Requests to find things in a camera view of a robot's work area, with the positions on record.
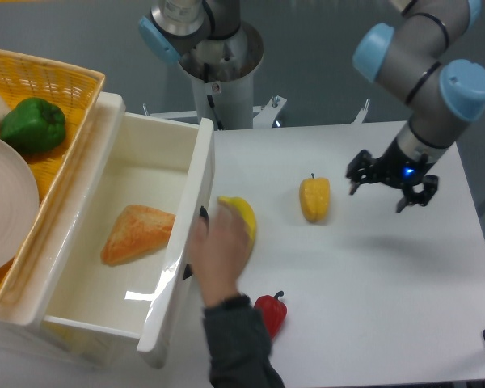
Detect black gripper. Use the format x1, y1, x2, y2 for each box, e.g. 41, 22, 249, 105
345, 137, 439, 213

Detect white top drawer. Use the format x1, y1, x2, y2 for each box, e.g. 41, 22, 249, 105
43, 114, 214, 364

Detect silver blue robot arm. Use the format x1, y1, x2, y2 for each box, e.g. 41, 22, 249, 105
138, 1, 485, 210

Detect grey sleeved forearm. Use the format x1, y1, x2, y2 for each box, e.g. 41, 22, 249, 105
203, 294, 285, 387

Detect white drawer cabinet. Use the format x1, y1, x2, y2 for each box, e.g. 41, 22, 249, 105
0, 91, 167, 371

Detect person's bare hand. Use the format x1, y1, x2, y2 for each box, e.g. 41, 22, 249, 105
188, 205, 251, 308

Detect yellow bell pepper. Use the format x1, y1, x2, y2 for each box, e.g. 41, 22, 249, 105
299, 174, 331, 223

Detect yellow banana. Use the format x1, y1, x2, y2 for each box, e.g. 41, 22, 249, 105
217, 196, 257, 250

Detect red bell pepper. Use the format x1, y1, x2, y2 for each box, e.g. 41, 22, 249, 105
254, 290, 288, 340

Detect toy bread slice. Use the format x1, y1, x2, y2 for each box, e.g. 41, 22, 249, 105
100, 205, 175, 266

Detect yellow woven basket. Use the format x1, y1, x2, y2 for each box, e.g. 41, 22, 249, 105
0, 49, 105, 302

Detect green bell pepper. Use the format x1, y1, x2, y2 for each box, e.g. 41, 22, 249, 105
0, 97, 66, 154

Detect pink plate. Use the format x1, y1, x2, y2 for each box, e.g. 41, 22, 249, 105
0, 140, 39, 267

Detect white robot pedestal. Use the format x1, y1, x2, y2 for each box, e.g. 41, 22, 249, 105
178, 22, 287, 130

